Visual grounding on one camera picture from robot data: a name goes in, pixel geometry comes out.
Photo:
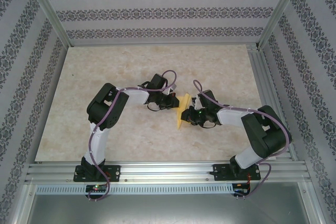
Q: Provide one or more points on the grey sheet metal panel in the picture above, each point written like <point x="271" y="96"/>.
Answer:
<point x="168" y="209"/>

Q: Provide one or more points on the long aluminium mounting rail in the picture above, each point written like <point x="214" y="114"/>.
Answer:
<point x="168" y="171"/>

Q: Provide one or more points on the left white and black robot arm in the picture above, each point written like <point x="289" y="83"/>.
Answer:
<point x="134" y="96"/>

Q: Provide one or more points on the yellow cloth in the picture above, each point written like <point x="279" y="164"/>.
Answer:
<point x="185" y="99"/>

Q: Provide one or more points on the aluminium frame post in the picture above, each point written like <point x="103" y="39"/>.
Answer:
<point x="282" y="11"/>
<point x="50" y="9"/>

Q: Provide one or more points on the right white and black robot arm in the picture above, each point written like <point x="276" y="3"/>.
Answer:
<point x="265" y="134"/>

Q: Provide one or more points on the aluminium side rail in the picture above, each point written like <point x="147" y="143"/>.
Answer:
<point x="265" y="77"/>

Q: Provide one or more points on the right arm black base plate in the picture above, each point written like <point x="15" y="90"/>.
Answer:
<point x="219" y="171"/>

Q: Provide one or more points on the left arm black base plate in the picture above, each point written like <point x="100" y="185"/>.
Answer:
<point x="115" y="172"/>

